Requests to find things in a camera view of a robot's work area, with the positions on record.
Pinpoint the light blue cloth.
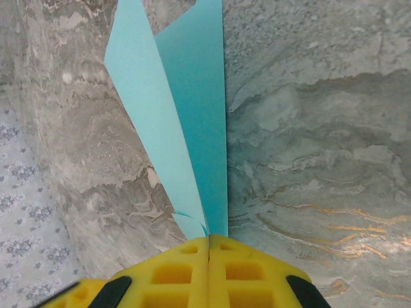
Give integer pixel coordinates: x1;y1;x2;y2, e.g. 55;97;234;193
104;0;229;240

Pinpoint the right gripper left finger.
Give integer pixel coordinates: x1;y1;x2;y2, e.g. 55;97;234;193
35;235;210;308

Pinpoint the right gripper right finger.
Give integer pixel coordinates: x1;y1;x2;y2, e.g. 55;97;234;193
207;233;331;308

